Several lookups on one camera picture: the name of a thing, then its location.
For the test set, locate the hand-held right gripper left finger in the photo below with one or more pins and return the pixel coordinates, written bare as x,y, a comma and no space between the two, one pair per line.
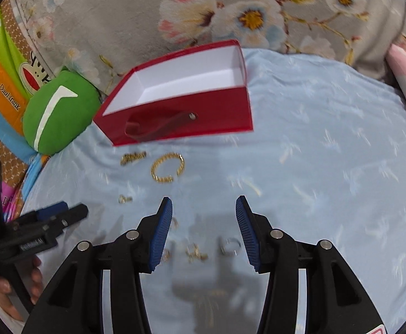
161,236

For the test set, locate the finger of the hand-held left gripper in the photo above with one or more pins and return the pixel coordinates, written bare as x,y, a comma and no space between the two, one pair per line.
74,215
53,208

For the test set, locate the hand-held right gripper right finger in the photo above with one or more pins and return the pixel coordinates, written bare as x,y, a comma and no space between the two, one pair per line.
246,235

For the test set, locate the gold earring pair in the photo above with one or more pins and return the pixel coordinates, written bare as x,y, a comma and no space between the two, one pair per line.
196,253

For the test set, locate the person's left hand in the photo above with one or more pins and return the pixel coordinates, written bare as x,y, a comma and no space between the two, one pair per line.
36,278

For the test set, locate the green round pillow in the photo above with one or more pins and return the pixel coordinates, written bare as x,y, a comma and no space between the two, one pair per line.
60,111

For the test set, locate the light blue palm-print sheet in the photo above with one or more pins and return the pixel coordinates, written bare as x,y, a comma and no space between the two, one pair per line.
328,146

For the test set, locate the cartoon printed cloth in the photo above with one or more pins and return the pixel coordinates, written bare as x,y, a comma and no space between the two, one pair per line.
5,87

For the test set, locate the grey floral blanket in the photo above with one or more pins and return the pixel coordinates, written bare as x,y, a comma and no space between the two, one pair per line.
119,14

